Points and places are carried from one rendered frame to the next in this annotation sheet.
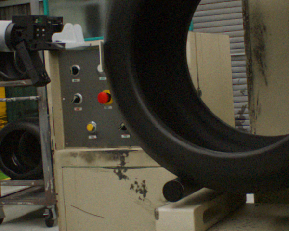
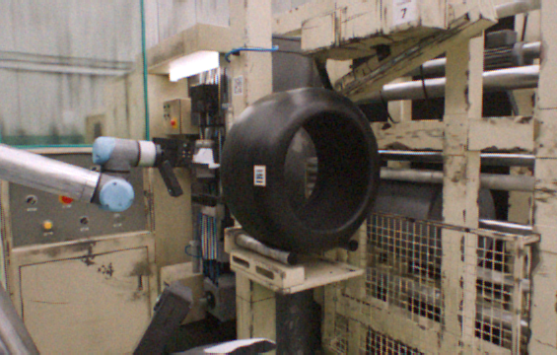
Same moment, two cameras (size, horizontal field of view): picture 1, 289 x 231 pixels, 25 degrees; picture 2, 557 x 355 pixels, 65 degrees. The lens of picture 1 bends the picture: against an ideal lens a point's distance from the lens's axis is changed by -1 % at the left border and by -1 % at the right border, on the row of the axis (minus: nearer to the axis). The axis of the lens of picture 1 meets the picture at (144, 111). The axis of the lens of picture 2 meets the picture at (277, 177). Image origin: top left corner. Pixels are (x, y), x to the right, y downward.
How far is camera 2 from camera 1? 1.39 m
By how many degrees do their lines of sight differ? 61
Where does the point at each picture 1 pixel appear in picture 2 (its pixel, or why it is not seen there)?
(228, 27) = not seen: outside the picture
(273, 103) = not seen: hidden behind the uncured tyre
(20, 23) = (165, 145)
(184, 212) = (300, 269)
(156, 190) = (121, 268)
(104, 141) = (61, 236)
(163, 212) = (288, 272)
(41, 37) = (185, 158)
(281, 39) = not seen: hidden behind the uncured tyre
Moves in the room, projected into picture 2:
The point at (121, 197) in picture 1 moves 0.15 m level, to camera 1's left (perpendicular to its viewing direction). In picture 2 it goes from (88, 281) to (52, 293)
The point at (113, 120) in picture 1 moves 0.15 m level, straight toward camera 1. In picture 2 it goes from (72, 216) to (99, 219)
